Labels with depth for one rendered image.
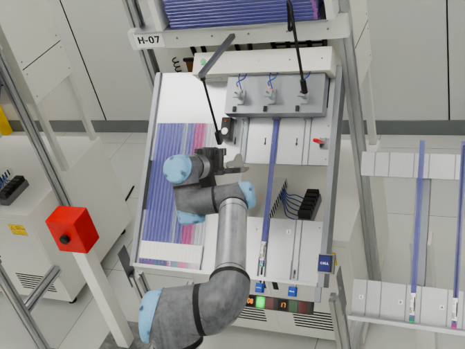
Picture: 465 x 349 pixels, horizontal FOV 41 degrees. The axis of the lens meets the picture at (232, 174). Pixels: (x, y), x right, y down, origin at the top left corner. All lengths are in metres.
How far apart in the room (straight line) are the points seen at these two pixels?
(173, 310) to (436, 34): 2.54
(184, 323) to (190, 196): 0.43
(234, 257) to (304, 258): 0.54
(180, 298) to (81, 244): 1.16
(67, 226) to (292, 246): 0.92
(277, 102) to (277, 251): 0.48
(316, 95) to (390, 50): 1.67
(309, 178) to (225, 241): 1.10
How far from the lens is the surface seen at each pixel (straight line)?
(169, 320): 1.37
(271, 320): 2.66
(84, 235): 2.48
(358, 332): 2.32
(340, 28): 1.95
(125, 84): 4.37
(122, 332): 2.87
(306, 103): 1.98
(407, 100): 3.76
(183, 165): 1.64
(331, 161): 1.97
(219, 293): 1.35
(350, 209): 2.35
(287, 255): 1.97
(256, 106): 2.04
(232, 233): 1.51
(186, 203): 1.67
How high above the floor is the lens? 2.10
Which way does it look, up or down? 34 degrees down
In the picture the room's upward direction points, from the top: 15 degrees counter-clockwise
